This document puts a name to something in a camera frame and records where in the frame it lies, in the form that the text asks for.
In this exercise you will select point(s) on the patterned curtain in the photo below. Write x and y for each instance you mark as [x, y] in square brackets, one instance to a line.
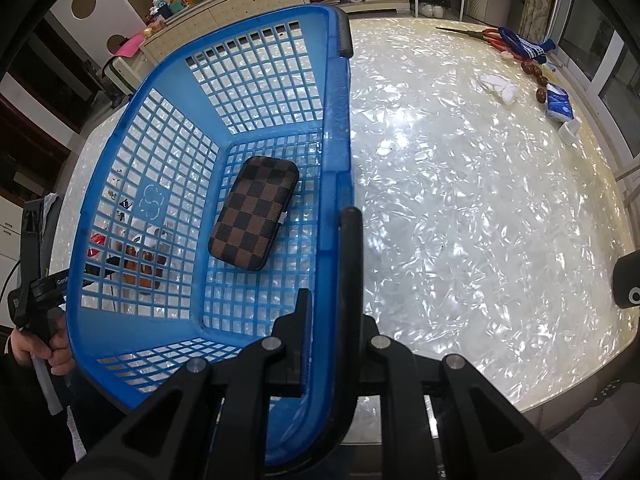
[537, 0]

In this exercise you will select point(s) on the blue plastic lattice basket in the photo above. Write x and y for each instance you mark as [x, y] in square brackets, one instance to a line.
[340, 135]

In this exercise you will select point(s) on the glossy brown object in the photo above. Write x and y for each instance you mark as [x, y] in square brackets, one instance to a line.
[142, 265]

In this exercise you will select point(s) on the pink paper sheet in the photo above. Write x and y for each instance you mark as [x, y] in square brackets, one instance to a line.
[127, 45]

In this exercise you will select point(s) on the blue tissue packet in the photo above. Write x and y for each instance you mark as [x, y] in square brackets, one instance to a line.
[557, 105]

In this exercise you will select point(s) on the pile of colourful boxes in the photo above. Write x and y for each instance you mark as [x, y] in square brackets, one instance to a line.
[177, 0]

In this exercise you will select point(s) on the crumpled white tissue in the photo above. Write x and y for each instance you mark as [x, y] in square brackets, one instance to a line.
[500, 87]

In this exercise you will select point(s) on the black round device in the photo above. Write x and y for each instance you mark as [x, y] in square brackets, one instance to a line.
[627, 280]

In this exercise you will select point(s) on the blue knit glove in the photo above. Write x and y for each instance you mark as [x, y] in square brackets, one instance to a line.
[525, 46]

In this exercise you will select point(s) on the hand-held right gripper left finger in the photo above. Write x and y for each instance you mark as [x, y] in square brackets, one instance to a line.
[300, 350]

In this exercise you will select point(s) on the red white packet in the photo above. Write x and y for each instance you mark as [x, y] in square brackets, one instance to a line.
[96, 252]

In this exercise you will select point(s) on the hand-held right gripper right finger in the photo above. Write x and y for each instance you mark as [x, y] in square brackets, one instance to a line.
[372, 360]

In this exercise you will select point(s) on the person's left hand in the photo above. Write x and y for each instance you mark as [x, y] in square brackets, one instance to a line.
[57, 355]

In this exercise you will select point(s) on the long beige cabinet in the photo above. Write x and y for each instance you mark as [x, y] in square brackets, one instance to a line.
[260, 5]

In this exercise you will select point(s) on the white panel with round holes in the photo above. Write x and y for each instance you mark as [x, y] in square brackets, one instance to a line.
[107, 15]

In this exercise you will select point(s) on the brown checkered case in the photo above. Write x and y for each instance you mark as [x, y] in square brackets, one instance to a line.
[255, 210]

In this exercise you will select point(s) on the small white cup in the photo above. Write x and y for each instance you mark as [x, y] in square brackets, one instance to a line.
[570, 127]

